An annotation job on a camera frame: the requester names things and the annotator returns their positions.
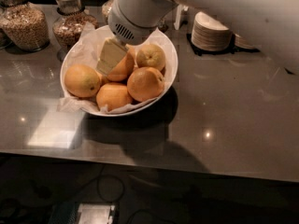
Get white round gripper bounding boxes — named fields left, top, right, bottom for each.
left=96, top=0, right=177, bottom=75

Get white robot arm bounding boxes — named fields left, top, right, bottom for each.
left=108, top=0, right=299, bottom=74

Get white paper bowl liner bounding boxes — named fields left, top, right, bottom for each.
left=56, top=22, right=174, bottom=116

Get small hidden orange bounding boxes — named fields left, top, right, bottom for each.
left=97, top=73, right=109, bottom=85

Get white oval bowl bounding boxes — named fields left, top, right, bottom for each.
left=59, top=23, right=179, bottom=118

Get middle glass granola jar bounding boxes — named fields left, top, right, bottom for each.
left=52, top=0, right=99, bottom=51

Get small glass bottle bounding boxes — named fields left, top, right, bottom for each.
left=158, top=18, right=168, bottom=33

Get right glass muesli jar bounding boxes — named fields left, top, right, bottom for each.
left=102, top=0, right=114, bottom=23

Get white stand posts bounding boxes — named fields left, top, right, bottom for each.
left=174, top=5, right=189, bottom=30

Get large glass cereal jar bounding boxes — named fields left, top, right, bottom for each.
left=0, top=0, right=50, bottom=52

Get glass jar at left edge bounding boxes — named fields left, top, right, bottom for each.
left=0, top=7, right=12, bottom=49

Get black tray under bowls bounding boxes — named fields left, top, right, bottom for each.
left=186, top=34, right=259, bottom=56

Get short stack paper bowls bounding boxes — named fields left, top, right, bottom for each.
left=235, top=34, right=255, bottom=49

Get grey box on floor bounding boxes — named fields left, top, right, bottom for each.
left=48, top=202, right=119, bottom=224

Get black cable on floor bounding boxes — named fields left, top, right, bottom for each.
left=0, top=163, right=194, bottom=224

